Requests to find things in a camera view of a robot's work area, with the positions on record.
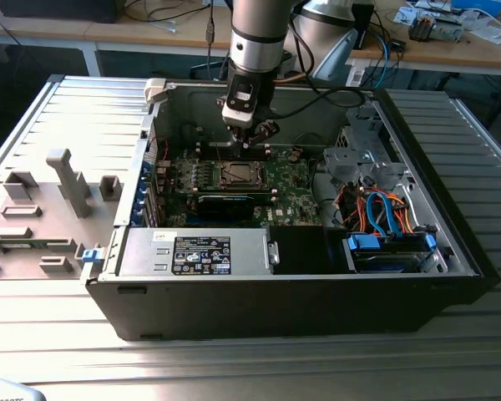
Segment CPU with silver top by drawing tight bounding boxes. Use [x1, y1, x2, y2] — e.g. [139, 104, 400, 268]
[229, 165, 256, 183]

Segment RAM slot white clips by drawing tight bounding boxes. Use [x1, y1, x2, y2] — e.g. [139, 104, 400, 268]
[195, 142, 272, 150]

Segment black finned CPU cooler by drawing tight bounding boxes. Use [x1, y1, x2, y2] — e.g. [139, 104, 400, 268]
[407, 11, 438, 43]

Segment black graphics card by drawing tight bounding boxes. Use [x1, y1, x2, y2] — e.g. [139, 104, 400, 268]
[195, 190, 258, 221]

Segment green motherboard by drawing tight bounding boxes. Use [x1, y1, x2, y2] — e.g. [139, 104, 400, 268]
[149, 142, 325, 229]

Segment pale blue teach pendant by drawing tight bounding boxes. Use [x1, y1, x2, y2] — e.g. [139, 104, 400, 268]
[311, 27, 360, 81]

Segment beige plastic case latch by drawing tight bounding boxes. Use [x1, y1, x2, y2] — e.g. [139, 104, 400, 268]
[144, 78, 169, 104]

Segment grey metal drive cage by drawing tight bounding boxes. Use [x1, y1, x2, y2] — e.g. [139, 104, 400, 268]
[321, 104, 408, 197]

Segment black upright box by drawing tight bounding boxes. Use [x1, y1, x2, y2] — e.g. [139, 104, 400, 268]
[352, 3, 376, 50]

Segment black plastic shroud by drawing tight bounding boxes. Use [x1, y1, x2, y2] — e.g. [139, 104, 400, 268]
[270, 224, 333, 276]

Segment silver power supply unit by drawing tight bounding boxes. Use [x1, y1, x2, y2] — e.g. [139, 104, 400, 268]
[117, 227, 273, 277]

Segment black open PC case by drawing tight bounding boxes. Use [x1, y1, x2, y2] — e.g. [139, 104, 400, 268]
[79, 77, 501, 343]

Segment hard disk in blue carrier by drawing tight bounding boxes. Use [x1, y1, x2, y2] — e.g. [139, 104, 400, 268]
[342, 231, 438, 275]

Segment grey parts rack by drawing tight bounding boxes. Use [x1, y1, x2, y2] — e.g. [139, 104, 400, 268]
[0, 148, 123, 282]

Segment black flat monitor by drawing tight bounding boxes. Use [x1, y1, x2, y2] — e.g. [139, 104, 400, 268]
[0, 0, 120, 24]

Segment blue cardboard box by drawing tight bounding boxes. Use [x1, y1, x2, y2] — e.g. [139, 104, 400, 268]
[450, 0, 501, 18]

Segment green RAM stick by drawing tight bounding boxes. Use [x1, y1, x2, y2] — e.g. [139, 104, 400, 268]
[0, 238, 47, 251]

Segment pale grey device corner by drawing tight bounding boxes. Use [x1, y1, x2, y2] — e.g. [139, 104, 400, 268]
[0, 377, 48, 401]

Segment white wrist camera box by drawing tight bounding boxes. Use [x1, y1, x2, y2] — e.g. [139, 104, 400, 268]
[220, 77, 256, 129]

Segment black camera cable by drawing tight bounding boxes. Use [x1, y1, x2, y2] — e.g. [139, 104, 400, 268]
[275, 85, 368, 120]

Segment thin red wire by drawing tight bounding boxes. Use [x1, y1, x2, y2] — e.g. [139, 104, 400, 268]
[148, 136, 171, 163]

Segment hanging grey plug cable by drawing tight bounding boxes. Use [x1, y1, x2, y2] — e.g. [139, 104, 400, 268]
[205, 0, 217, 80]

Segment orange wire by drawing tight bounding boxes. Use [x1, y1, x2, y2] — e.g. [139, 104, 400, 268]
[394, 194, 421, 235]
[340, 186, 367, 233]

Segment blue cable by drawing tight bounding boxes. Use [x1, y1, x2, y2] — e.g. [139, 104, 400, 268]
[373, 31, 396, 89]

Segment blue flat data wire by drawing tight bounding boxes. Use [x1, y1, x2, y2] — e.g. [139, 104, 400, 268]
[365, 190, 401, 238]

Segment wooden desk white frame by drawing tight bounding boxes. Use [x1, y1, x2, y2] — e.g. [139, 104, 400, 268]
[0, 0, 235, 79]
[344, 0, 501, 79]

